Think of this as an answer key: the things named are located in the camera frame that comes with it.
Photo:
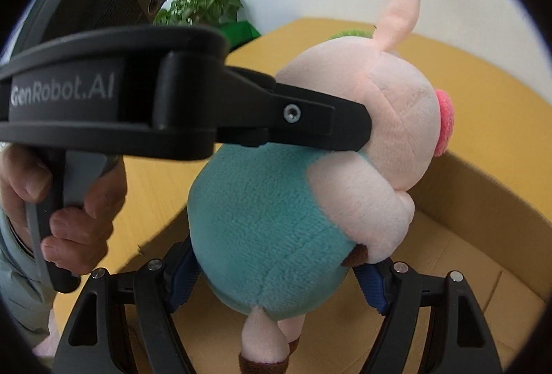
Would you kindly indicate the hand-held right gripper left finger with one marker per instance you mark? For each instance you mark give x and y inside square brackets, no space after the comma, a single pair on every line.
[183,279]

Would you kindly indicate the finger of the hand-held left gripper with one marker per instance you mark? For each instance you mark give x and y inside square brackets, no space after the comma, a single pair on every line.
[310,119]

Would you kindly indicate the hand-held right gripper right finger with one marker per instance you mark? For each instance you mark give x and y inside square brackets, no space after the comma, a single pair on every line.
[371,288]

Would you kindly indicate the pink pig plush toy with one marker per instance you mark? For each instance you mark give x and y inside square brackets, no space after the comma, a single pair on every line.
[267,227]

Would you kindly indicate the brown cardboard box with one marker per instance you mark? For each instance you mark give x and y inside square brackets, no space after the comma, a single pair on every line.
[474,227]

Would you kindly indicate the person's left forearm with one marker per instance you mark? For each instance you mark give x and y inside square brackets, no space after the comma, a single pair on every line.
[17,292]

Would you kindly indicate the person's left hand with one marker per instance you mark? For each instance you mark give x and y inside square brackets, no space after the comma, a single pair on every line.
[86,236]

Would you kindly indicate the green fuzzy plush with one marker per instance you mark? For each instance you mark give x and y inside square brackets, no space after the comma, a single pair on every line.
[349,34]

